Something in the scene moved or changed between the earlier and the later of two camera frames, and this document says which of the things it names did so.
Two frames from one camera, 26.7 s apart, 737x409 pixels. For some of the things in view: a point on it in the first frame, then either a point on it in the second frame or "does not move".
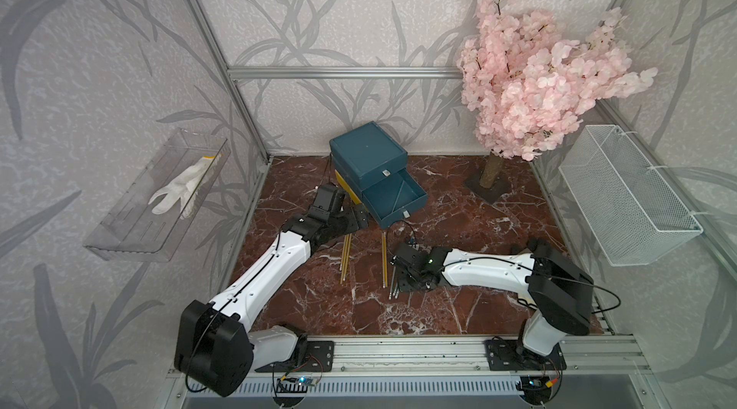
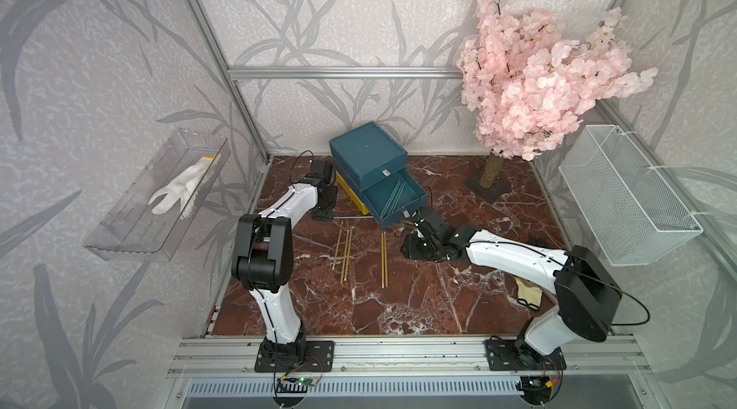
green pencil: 392,283 → 396,198
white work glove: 188,186 does not move
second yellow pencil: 384,260 does not move
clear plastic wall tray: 161,211 does not move
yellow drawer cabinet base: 349,191 does not move
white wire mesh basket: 633,219 does not move
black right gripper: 404,289 → 408,250
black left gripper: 353,224 → 326,214
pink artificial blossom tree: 525,84 does not move
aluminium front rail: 592,356 does not move
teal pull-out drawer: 395,197 does not move
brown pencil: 344,252 → 338,244
